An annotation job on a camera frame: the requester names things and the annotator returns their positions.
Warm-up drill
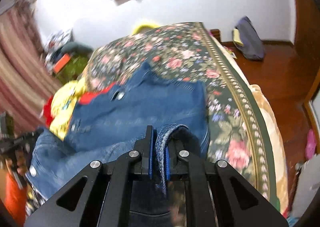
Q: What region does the blue denim jacket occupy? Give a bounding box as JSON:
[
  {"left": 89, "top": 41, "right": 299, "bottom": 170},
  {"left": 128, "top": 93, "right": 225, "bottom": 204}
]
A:
[{"left": 26, "top": 63, "right": 209, "bottom": 199}]

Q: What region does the grey patterned clothes pile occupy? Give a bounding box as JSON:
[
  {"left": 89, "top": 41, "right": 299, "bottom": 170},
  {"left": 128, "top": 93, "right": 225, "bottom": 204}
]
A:
[{"left": 44, "top": 29, "right": 73, "bottom": 70}]

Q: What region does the yellow cartoon fleece blanket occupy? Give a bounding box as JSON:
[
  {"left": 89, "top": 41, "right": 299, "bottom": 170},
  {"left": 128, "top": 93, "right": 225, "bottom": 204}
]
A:
[{"left": 49, "top": 78, "right": 86, "bottom": 141}]

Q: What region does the striped maroon curtain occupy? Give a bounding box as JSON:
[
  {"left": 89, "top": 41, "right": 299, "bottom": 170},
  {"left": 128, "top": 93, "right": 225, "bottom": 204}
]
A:
[{"left": 1, "top": 0, "right": 61, "bottom": 133}]

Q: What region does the beige blanket under bedspread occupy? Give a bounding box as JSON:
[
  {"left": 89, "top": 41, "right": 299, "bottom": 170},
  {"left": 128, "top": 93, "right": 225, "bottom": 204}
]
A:
[{"left": 213, "top": 38, "right": 289, "bottom": 215}]

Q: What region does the red garment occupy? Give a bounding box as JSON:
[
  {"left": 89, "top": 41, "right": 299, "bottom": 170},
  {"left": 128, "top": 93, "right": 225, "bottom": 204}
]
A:
[{"left": 78, "top": 82, "right": 116, "bottom": 105}]

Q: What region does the orange box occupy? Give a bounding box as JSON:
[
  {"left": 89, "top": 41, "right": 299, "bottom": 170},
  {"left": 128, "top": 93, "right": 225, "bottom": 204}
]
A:
[{"left": 53, "top": 53, "right": 71, "bottom": 74}]

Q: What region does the green floral storage box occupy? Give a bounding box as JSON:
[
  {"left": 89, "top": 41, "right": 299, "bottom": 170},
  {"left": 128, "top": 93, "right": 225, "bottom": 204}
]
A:
[{"left": 54, "top": 55, "right": 89, "bottom": 85}]

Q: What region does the pink slipper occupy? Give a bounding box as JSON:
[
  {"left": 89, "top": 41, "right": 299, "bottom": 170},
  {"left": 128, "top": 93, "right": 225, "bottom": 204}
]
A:
[{"left": 305, "top": 129, "right": 317, "bottom": 160}]

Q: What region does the dark grey neck pillow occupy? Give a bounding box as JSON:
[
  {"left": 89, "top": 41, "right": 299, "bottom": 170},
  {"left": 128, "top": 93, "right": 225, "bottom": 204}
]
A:
[{"left": 61, "top": 41, "right": 93, "bottom": 55}]

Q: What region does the dark floral bedspread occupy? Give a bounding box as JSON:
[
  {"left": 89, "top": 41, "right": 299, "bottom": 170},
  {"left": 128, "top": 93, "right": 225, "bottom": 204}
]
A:
[{"left": 82, "top": 22, "right": 280, "bottom": 207}]

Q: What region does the dark blue bag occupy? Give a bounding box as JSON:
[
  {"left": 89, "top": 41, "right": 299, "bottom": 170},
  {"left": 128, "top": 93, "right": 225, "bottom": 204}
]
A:
[{"left": 233, "top": 16, "right": 265, "bottom": 61}]

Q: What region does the yellow curved pillow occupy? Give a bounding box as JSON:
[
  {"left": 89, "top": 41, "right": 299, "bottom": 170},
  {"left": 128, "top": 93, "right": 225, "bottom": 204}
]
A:
[{"left": 131, "top": 24, "right": 159, "bottom": 35}]

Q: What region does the wooden wardrobe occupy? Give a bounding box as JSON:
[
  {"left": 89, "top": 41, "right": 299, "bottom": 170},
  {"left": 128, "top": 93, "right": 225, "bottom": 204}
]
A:
[{"left": 294, "top": 0, "right": 319, "bottom": 85}]

